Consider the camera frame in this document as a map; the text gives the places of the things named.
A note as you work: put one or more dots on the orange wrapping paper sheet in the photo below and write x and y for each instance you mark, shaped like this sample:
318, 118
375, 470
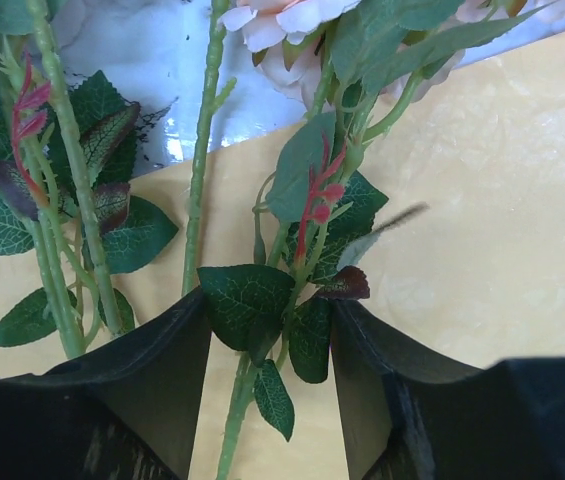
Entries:
478, 277

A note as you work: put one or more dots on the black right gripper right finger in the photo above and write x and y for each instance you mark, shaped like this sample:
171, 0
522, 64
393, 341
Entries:
408, 412

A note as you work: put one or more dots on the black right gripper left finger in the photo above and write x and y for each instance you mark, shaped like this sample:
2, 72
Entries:
127, 410

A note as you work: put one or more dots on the pink rose stem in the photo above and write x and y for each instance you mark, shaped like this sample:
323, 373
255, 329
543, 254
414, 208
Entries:
119, 232
212, 100
357, 66
35, 207

